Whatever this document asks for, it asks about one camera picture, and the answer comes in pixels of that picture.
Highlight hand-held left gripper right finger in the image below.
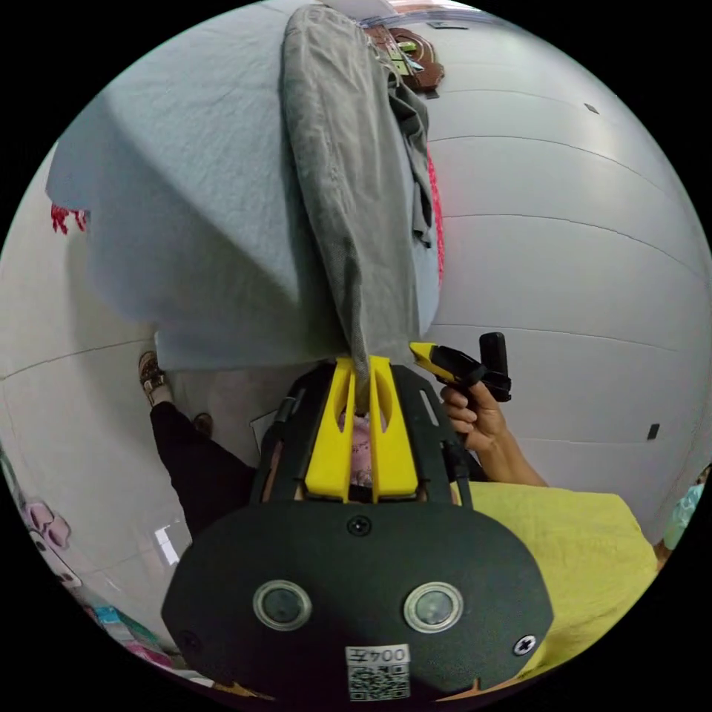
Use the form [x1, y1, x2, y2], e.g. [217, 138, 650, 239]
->
[369, 355, 419, 504]

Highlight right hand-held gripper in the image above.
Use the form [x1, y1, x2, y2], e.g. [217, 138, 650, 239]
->
[409, 341, 512, 403]

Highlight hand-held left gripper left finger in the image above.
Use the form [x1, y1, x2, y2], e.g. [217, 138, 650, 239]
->
[304, 357, 357, 501]

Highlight gray pants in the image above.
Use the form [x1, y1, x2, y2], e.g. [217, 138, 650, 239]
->
[280, 4, 441, 417]

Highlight person's right forearm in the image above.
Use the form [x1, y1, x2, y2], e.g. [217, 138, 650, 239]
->
[471, 431, 550, 489]

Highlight person's right hand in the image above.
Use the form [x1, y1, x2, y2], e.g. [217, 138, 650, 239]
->
[440, 382, 508, 452]

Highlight person's body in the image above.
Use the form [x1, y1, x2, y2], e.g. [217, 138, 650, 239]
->
[137, 350, 662, 686]

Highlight bed with light blue sheet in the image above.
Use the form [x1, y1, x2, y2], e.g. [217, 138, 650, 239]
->
[44, 0, 447, 375]

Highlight brown bag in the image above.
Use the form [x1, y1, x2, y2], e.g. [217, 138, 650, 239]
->
[364, 24, 447, 100]

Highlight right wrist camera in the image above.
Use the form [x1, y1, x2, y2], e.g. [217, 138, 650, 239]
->
[478, 331, 508, 390]

